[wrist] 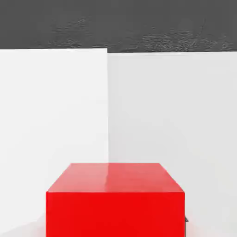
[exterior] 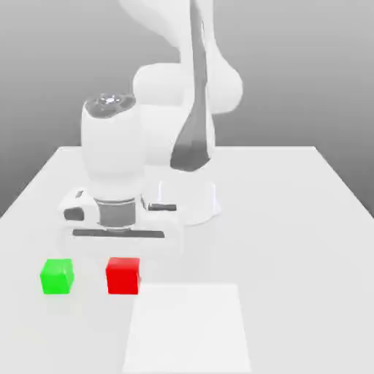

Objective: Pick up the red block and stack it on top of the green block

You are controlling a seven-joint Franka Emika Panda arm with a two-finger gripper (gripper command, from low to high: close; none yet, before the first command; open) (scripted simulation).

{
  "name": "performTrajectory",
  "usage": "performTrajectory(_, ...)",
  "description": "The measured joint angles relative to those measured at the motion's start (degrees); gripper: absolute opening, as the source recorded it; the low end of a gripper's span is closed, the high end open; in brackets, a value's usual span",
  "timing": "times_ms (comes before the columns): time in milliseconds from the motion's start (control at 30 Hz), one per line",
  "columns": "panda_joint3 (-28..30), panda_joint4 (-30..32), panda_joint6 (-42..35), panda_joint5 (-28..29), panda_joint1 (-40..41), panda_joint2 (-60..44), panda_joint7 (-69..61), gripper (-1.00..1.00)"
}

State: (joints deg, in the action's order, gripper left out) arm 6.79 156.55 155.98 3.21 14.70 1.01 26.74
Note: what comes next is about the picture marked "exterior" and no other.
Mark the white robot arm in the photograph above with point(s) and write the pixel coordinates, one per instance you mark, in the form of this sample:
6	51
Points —
114	146

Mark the small green cube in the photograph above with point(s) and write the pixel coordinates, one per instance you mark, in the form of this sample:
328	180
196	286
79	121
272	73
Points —
57	277

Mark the small red cube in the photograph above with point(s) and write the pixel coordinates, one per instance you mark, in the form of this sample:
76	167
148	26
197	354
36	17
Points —
122	277

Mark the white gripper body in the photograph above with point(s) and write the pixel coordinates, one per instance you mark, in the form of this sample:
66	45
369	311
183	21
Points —
122	240

